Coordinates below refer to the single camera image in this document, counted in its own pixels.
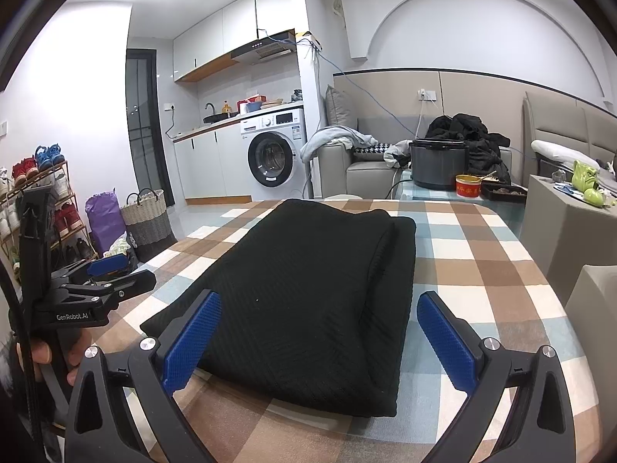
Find grey sofa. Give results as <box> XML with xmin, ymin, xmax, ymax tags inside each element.
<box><xmin>315</xmin><ymin>116</ymin><xmax>514</xmax><ymax>201</ymax></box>

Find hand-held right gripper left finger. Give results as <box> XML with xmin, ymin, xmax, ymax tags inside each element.
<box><xmin>62</xmin><ymin>290</ymin><xmax>223</xmax><ymax>463</ymax></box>

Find grey cushion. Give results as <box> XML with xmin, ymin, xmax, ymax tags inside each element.
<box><xmin>324</xmin><ymin>84</ymin><xmax>358</xmax><ymax>128</ymax></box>

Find green figurine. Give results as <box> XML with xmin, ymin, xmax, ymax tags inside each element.
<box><xmin>571</xmin><ymin>160</ymin><xmax>601</xmax><ymax>193</ymax></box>

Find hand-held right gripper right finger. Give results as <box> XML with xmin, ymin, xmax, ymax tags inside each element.
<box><xmin>415</xmin><ymin>290</ymin><xmax>577</xmax><ymax>463</ymax></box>

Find light grey garment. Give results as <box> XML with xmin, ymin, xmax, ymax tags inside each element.
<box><xmin>301</xmin><ymin>125</ymin><xmax>379</xmax><ymax>162</ymax></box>

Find checked table cover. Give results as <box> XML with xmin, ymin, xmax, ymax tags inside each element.
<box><xmin>96</xmin><ymin>181</ymin><xmax>603</xmax><ymax>463</ymax></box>

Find black food tray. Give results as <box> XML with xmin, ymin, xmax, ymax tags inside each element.
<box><xmin>482</xmin><ymin>181</ymin><xmax>528</xmax><ymax>202</ymax></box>

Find black knit sweater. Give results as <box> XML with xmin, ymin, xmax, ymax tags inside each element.
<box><xmin>140</xmin><ymin>199</ymin><xmax>418</xmax><ymax>418</ymax></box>

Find pile of black clothes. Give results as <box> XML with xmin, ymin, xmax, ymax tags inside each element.
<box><xmin>424</xmin><ymin>113</ymin><xmax>512</xmax><ymax>184</ymax></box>

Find steel range hood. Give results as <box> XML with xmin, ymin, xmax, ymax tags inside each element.
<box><xmin>231</xmin><ymin>29</ymin><xmax>296</xmax><ymax>65</ymax></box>

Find white wall cabinets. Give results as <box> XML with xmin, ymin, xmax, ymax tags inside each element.
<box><xmin>172</xmin><ymin>0</ymin><xmax>309</xmax><ymax>83</ymax></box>

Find white pillow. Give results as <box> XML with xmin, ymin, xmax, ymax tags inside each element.
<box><xmin>530</xmin><ymin>139</ymin><xmax>603</xmax><ymax>167</ymax></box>

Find white kitchen base cabinets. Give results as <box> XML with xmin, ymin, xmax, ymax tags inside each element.
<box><xmin>172</xmin><ymin>123</ymin><xmax>252</xmax><ymax>203</ymax></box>

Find grey upholstered side cabinet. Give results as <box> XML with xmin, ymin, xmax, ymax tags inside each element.
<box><xmin>518</xmin><ymin>174</ymin><xmax>617</xmax><ymax>295</ymax></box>

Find grey padded headboard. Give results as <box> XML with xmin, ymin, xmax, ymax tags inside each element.
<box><xmin>523</xmin><ymin>91</ymin><xmax>617</xmax><ymax>165</ymax></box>

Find purple bag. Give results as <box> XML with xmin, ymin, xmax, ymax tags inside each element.
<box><xmin>85</xmin><ymin>192</ymin><xmax>127</xmax><ymax>254</ymax></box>

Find person's left hand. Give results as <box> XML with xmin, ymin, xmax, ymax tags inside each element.
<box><xmin>14</xmin><ymin>328</ymin><xmax>94</xmax><ymax>389</ymax></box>

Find grey upholstered bench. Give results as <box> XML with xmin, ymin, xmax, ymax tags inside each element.
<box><xmin>564</xmin><ymin>264</ymin><xmax>617</xmax><ymax>444</ymax></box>

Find white cloth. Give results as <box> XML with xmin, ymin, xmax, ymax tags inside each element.
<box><xmin>383</xmin><ymin>139</ymin><xmax>413</xmax><ymax>169</ymax></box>

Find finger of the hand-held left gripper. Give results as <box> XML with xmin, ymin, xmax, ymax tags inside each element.
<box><xmin>58</xmin><ymin>270</ymin><xmax>157</xmax><ymax>312</ymax></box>
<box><xmin>51</xmin><ymin>253</ymin><xmax>132</xmax><ymax>286</ymax></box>

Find shoe rack with shoes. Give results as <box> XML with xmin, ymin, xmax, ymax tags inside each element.
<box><xmin>0</xmin><ymin>144</ymin><xmax>97</xmax><ymax>290</ymax></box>

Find dark glass door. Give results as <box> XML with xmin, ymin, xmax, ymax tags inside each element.
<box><xmin>125</xmin><ymin>48</ymin><xmax>167</xmax><ymax>208</ymax></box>

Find white plastic bag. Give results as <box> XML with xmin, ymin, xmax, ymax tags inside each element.
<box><xmin>103</xmin><ymin>231</ymin><xmax>140</xmax><ymax>271</ymax></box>

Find red instant noodle cup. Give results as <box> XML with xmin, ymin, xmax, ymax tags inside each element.
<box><xmin>454</xmin><ymin>174</ymin><xmax>483</xmax><ymax>199</ymax></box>

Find woven laundry basket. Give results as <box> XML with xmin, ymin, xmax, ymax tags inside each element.
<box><xmin>120</xmin><ymin>189</ymin><xmax>177</xmax><ymax>249</ymax></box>

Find blue cable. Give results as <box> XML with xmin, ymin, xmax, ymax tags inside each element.
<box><xmin>294</xmin><ymin>36</ymin><xmax>420</xmax><ymax>136</ymax></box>

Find dark electric cooker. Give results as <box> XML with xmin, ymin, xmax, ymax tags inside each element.
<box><xmin>409</xmin><ymin>139</ymin><xmax>469</xmax><ymax>190</ymax></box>

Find white washing machine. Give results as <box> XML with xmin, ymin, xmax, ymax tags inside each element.
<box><xmin>239</xmin><ymin>107</ymin><xmax>309</xmax><ymax>189</ymax></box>

